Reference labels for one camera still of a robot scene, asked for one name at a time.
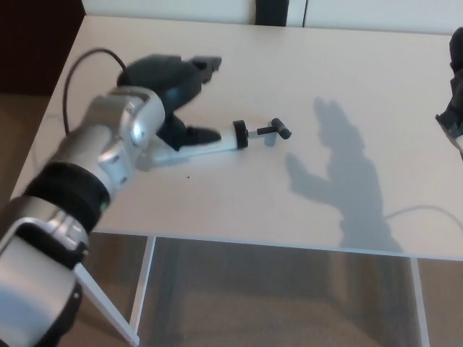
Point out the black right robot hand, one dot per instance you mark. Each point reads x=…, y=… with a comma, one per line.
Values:
x=456, y=108

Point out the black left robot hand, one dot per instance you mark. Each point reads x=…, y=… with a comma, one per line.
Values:
x=166, y=77

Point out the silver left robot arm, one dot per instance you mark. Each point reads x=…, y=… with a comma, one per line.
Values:
x=119, y=144

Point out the white cabinet row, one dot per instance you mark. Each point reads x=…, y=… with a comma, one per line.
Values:
x=162, y=11

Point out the dark brown cabinet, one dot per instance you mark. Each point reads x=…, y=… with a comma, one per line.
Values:
x=32, y=43

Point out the black wall socket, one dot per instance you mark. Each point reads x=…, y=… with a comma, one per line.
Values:
x=271, y=12

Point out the white desk leg frame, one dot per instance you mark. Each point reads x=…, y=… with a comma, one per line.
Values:
x=419, y=300
x=108, y=307

